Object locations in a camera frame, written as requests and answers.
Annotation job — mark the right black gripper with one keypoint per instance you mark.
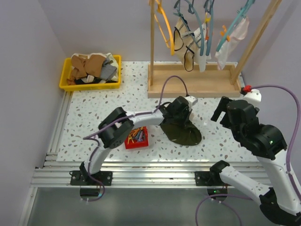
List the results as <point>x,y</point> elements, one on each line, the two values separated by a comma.
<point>221,106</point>

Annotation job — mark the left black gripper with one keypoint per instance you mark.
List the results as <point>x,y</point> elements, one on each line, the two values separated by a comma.
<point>188,111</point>

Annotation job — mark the dark green underwear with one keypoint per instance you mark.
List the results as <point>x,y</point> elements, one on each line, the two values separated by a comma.
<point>183,134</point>

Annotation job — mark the white lettered underwear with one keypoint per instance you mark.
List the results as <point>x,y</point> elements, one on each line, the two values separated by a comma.
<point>198,54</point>

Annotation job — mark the orange clothes hanger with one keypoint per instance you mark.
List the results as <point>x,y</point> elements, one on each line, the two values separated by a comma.
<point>169,41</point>

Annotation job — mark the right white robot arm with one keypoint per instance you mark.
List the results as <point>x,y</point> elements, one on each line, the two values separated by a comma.
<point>279,202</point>

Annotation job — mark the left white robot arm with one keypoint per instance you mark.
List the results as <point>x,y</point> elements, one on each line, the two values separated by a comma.
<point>116,127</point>

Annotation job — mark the pink white underwear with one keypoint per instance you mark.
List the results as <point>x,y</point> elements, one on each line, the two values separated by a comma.
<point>239,33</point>

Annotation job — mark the orange clothespin on grey hanger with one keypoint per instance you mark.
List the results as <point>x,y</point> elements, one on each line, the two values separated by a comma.
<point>207,33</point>

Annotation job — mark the beige black-trimmed underwear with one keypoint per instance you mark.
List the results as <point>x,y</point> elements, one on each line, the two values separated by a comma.
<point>184,47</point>

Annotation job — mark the yellow clothespin on hanger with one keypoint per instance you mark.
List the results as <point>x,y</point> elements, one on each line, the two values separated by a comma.
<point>207,17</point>

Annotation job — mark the teal clothes hanger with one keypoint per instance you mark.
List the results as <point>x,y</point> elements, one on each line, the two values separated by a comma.
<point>226,32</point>

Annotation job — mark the wooden drying rack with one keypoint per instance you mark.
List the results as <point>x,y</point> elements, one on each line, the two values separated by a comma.
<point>171,80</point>

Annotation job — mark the colourful clothespins pile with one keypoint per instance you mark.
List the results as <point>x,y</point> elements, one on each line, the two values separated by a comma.
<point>136,135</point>

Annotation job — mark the red clothespin bin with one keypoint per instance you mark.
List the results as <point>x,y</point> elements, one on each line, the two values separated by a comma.
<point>144,142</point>

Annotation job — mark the pile of clothes in bin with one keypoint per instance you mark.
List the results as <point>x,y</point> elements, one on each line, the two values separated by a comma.
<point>95,68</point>

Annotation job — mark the yellow plastic bin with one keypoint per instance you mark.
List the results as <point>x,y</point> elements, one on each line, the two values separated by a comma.
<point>65,75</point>

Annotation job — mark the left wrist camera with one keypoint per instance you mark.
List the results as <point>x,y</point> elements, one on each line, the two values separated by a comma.
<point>191,100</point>

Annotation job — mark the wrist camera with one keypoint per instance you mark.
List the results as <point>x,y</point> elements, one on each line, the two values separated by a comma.
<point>191,100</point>
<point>251,95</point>

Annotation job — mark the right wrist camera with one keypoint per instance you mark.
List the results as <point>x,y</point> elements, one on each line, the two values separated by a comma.
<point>251,95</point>

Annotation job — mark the aluminium rail frame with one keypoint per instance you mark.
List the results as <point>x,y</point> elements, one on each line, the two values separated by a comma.
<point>162,165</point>

